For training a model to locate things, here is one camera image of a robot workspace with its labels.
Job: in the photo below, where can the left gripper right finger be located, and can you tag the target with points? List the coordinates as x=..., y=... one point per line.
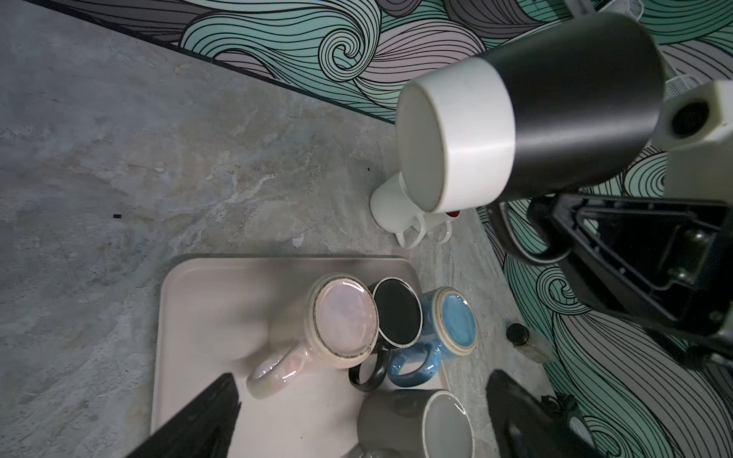
x=551, y=426

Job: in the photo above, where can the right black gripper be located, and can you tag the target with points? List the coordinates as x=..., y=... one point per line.
x=664, y=265

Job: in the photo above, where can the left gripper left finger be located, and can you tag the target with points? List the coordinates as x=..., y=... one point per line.
x=203, y=428

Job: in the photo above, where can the grey upside-down mug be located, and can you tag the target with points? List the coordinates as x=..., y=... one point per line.
x=414, y=423

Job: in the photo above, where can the pink upside-down mug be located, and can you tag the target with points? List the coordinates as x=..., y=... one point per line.
x=334, y=325

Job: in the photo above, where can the black mug white base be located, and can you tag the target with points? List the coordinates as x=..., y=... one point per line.
x=557, y=111

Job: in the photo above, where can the cream mug red inside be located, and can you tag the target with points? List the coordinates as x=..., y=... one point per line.
x=439, y=226

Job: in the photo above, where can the blue glazed upside-down mug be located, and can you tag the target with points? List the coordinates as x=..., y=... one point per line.
x=449, y=331

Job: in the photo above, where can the black speckled upside-down mug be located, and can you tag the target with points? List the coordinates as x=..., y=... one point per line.
x=400, y=326

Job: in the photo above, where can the small clear bottle black cap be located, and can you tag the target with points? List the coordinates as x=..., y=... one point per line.
x=530, y=343

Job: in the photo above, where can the beige rectangular tray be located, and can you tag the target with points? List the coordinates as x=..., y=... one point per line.
x=214, y=318

